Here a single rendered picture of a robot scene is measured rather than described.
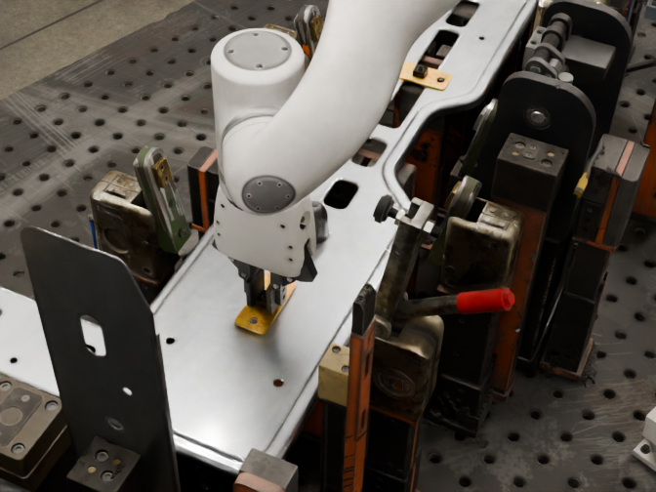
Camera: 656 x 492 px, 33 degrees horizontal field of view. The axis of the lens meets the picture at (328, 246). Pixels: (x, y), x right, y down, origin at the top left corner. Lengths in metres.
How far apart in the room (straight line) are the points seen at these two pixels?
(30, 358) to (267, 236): 0.29
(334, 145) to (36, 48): 2.49
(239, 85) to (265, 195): 0.10
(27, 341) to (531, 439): 0.68
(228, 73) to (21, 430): 0.39
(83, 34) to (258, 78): 2.45
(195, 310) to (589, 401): 0.60
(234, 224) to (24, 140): 0.88
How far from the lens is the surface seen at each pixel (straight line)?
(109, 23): 3.45
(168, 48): 2.13
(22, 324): 1.27
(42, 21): 3.49
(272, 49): 1.01
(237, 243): 1.16
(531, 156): 1.27
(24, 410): 1.12
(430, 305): 1.12
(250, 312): 1.23
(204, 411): 1.16
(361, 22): 0.95
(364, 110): 0.95
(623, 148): 1.38
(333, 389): 1.13
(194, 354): 1.21
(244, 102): 1.00
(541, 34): 1.39
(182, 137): 1.93
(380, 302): 1.13
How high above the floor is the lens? 1.94
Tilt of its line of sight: 46 degrees down
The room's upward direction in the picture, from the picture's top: 2 degrees clockwise
